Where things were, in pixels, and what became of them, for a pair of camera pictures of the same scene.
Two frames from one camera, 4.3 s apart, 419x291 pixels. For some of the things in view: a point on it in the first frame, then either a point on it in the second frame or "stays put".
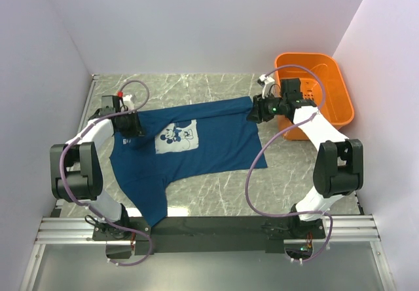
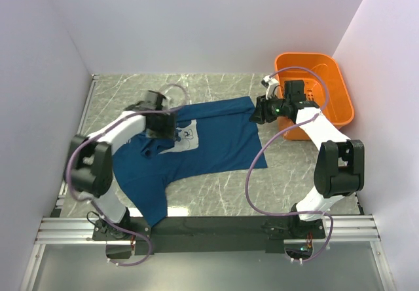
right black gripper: (258, 109) stays put
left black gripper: (137, 131) to (167, 130)
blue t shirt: (221, 134) stays put
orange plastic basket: (337, 103) stays put
